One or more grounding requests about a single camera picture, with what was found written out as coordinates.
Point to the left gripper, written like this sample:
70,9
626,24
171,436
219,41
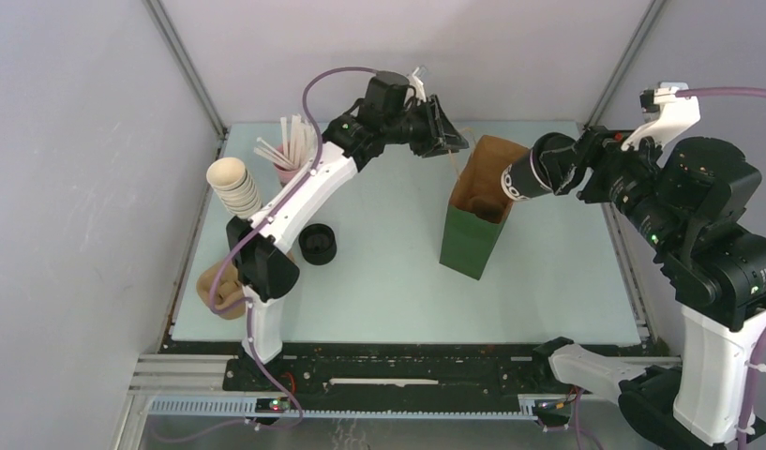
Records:
440,136

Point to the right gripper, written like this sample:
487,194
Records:
597,146

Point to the black sleeved paper cup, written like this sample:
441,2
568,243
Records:
525,178

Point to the green paper bag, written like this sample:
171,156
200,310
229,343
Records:
468,241

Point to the single brown cup carrier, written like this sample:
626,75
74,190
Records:
487,207

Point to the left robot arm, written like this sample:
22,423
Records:
394,110

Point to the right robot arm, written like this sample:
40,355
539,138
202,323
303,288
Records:
688,211

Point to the white wrapped straws bundle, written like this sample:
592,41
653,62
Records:
299,141

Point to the stack of black lids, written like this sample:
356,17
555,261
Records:
318,244

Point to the stack of paper cups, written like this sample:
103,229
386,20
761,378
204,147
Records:
230,179

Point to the brown cardboard cup carrier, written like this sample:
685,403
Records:
218,292

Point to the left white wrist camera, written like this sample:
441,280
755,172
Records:
416,80

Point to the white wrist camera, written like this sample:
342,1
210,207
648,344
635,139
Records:
666,115
416,80

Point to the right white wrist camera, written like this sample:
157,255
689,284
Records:
666,115

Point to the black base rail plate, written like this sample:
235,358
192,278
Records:
402,378

